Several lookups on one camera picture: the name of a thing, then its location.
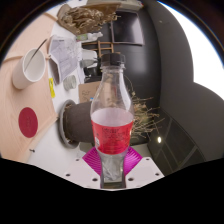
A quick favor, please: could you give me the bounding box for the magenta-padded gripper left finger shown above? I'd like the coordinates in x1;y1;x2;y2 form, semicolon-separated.
62;146;102;190

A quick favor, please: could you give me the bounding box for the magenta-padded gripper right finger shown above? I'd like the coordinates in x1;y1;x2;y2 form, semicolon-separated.
123;146;165;190

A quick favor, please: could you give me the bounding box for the clear bottle with red label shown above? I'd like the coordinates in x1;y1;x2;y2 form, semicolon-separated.
89;52;136;189

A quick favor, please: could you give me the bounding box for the grey plant saucer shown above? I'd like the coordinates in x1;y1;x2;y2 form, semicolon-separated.
57;99;81;149

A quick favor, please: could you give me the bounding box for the dried plant in grey pot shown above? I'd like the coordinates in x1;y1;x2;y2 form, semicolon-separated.
63;89;165;145

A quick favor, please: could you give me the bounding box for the flat round red coaster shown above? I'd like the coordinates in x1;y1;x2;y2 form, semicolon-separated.
18;106;39;139

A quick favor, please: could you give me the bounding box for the brown cardboard box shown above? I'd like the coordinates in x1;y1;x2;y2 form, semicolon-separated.
78;80;102;104

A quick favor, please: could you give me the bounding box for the small yellow strip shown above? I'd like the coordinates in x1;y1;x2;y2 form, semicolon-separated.
48;77;56;99

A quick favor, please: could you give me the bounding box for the small white tape roll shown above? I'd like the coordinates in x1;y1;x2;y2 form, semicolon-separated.
63;74;78;92

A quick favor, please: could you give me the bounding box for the beige plywood sheet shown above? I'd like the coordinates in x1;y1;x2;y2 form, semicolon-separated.
0;12;59;164

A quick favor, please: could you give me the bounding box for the white cup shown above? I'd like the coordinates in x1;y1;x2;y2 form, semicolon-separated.
12;48;47;90

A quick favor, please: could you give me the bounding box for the white chair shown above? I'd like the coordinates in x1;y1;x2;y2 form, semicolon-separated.
79;49;99;69

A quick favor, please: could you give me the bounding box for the thin metal stir stick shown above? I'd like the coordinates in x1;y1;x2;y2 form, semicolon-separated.
23;38;48;71

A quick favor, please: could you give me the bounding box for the wooden easel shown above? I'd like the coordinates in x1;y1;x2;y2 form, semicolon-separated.
81;39;114;58

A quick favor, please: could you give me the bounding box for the clear spray bottle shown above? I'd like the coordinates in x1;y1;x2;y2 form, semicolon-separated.
76;32;104;43

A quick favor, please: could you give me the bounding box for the black wall screen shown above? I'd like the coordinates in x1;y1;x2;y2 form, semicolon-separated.
110;9;145;46

